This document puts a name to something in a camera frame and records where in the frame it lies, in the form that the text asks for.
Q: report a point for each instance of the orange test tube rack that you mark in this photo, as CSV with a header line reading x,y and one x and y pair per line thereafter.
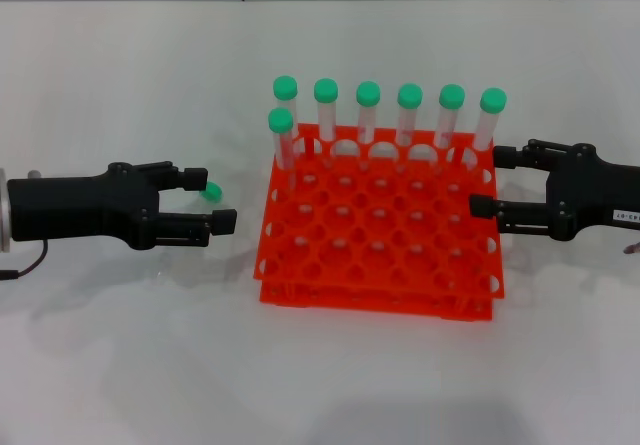
x,y
380,309

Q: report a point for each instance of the green capped clear test tube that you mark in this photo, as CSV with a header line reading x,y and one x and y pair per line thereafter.
x,y
285,87
452,96
280,120
326,90
368,93
410,95
493,100
212,191

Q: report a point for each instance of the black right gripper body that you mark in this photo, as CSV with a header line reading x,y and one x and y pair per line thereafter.
x,y
590,195

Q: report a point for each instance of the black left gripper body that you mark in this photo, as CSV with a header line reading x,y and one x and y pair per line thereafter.
x,y
75,210

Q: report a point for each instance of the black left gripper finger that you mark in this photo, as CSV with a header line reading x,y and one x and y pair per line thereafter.
x,y
192,179
222,222

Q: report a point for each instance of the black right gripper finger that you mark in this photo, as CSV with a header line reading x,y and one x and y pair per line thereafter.
x,y
482,207
507,157

